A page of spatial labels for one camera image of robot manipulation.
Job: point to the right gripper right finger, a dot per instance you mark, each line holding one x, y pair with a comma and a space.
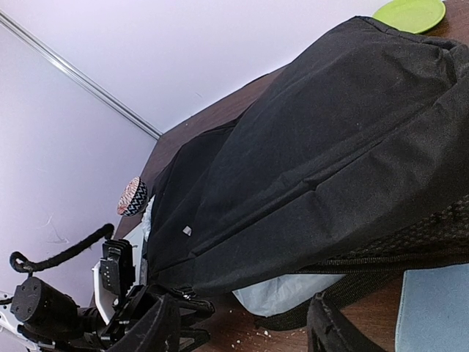
329, 330

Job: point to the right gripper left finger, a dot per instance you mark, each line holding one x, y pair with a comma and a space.
157, 330

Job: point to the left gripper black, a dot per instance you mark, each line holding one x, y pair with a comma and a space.
100, 336

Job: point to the black backpack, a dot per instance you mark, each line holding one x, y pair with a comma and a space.
354, 160

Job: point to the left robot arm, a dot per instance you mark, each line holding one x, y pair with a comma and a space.
46, 319

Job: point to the grey cloth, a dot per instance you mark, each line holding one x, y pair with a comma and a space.
283, 293

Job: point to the blue glasses case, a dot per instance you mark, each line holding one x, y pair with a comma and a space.
433, 310

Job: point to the patterned pink bowl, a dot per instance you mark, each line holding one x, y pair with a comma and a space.
134, 198

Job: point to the green plate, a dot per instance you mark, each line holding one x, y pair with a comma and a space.
413, 16

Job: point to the left aluminium frame post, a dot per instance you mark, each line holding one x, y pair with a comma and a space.
80, 78

